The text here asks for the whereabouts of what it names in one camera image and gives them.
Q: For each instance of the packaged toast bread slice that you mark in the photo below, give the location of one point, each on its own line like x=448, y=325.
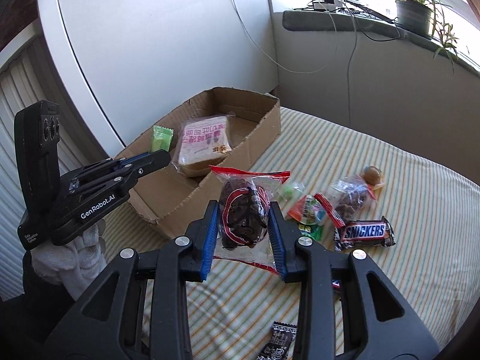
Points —
x=202, y=143

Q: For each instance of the green candy packet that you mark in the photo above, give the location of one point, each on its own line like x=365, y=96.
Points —
x=161, y=138

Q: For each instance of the small potted plant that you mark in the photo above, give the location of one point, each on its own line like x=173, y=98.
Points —
x=446, y=39

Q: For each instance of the black snack wrapper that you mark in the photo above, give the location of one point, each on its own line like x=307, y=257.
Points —
x=278, y=347

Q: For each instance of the dark window sill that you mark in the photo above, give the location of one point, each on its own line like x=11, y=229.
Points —
x=312, y=41

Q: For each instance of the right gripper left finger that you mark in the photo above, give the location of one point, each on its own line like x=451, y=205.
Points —
x=137, y=307

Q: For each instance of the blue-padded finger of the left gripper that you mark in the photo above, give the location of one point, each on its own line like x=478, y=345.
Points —
x=145, y=163

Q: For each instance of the dark cookie bag red zip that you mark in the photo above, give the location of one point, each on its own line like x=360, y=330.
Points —
x=244, y=215

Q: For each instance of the small green round candy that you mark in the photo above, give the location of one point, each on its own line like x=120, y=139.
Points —
x=290, y=190

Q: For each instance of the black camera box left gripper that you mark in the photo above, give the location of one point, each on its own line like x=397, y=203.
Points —
x=36, y=129

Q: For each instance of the striped table cloth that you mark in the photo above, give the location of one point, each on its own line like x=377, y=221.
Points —
x=434, y=263

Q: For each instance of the white cabinet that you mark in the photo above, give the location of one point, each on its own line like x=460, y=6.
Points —
x=127, y=63

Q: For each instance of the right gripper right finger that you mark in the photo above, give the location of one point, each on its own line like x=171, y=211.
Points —
x=348, y=308

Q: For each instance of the brown cardboard box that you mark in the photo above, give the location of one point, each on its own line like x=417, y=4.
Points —
x=170, y=201

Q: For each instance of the white power adapter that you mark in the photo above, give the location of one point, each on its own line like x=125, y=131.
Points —
x=327, y=5

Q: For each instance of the colourful candy wrapper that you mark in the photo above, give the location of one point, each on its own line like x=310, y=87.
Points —
x=310, y=217

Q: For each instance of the white gloved left hand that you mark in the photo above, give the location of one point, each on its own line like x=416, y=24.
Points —
x=76, y=264

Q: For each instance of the potted plant dark pot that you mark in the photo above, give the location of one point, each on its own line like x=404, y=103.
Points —
x=423, y=17

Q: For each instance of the dark cookie bag red trim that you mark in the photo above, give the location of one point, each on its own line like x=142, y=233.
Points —
x=347, y=197

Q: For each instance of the snickers bar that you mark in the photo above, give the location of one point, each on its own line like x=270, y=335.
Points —
x=364, y=233

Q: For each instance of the brown round jelly cup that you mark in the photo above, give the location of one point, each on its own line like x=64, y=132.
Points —
x=373, y=177

